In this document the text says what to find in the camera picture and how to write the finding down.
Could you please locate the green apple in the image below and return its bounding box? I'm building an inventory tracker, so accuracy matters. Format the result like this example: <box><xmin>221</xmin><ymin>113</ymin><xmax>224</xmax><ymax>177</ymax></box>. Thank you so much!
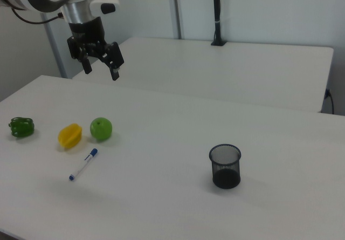
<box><xmin>89</xmin><ymin>117</ymin><xmax>113</xmax><ymax>141</ymax></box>

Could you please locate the black camera pole with base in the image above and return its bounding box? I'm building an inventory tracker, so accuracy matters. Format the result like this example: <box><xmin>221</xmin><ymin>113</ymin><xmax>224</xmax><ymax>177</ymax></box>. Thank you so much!
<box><xmin>210</xmin><ymin>0</ymin><xmax>227</xmax><ymax>47</ymax></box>

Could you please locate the yellow starfruit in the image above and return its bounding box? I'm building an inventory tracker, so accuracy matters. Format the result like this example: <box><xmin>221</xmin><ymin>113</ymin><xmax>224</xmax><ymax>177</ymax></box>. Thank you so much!
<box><xmin>58</xmin><ymin>123</ymin><xmax>83</xmax><ymax>150</ymax></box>

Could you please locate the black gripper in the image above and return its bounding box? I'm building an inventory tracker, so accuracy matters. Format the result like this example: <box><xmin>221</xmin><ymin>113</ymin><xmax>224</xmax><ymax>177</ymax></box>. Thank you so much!
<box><xmin>66</xmin><ymin>16</ymin><xmax>125</xmax><ymax>81</ymax></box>

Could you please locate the green bell pepper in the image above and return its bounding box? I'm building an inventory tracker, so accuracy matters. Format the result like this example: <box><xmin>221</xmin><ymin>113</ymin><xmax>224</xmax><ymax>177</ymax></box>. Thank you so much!
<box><xmin>8</xmin><ymin>116</ymin><xmax>35</xmax><ymax>138</ymax></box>

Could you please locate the grey aluminium partition post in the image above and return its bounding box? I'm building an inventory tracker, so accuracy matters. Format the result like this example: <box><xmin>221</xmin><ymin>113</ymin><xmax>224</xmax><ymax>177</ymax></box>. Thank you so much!
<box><xmin>167</xmin><ymin>0</ymin><xmax>185</xmax><ymax>40</ymax></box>
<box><xmin>40</xmin><ymin>12</ymin><xmax>68</xmax><ymax>79</ymax></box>

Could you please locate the white side table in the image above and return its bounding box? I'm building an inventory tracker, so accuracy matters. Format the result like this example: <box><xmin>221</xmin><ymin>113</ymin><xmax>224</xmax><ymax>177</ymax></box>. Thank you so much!
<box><xmin>72</xmin><ymin>37</ymin><xmax>335</xmax><ymax>113</ymax></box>

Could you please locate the white marker with blue cap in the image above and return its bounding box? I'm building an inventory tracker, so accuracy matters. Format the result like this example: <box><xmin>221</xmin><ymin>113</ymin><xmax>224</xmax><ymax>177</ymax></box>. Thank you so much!
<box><xmin>68</xmin><ymin>148</ymin><xmax>99</xmax><ymax>182</ymax></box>

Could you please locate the black mesh pen cup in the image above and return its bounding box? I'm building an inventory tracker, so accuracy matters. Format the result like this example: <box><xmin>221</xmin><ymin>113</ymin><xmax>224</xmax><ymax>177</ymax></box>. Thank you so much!
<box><xmin>209</xmin><ymin>143</ymin><xmax>242</xmax><ymax>190</ymax></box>

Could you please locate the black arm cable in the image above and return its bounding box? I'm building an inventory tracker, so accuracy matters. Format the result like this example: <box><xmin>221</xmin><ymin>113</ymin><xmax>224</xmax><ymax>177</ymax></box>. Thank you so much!
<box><xmin>10</xmin><ymin>7</ymin><xmax>64</xmax><ymax>25</ymax></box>

